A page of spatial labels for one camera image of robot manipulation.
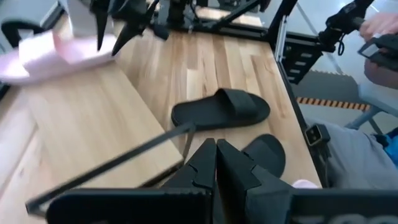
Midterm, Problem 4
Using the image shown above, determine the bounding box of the orange black hazard strip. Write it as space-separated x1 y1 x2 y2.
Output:
295 96 372 112

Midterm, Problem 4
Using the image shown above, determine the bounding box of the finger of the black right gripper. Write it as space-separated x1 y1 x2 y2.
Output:
111 1 157 57
94 7 109 52

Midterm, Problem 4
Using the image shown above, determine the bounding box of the person's hand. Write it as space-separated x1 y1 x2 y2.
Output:
359 12 398 42

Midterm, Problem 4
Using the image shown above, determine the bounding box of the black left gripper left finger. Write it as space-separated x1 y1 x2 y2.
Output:
160 138 217 195

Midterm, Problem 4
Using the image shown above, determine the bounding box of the small black table camera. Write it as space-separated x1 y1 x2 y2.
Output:
305 123 331 148

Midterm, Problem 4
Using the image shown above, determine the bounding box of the light grey chair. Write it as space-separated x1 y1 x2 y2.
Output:
344 83 398 132

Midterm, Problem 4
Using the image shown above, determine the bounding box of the black slide sandal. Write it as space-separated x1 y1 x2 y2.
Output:
170 87 272 133
241 133 287 179

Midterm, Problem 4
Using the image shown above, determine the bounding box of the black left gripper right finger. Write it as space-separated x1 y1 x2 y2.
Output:
216 138 294 224

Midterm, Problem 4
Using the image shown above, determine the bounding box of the black leader arm handle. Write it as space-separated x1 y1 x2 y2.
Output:
317 0 398 71

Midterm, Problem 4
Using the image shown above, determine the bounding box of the person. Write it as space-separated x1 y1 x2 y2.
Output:
305 12 398 191

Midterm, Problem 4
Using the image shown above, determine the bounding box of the wooden shelf with black frame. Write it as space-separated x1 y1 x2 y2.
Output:
0 19 198 217

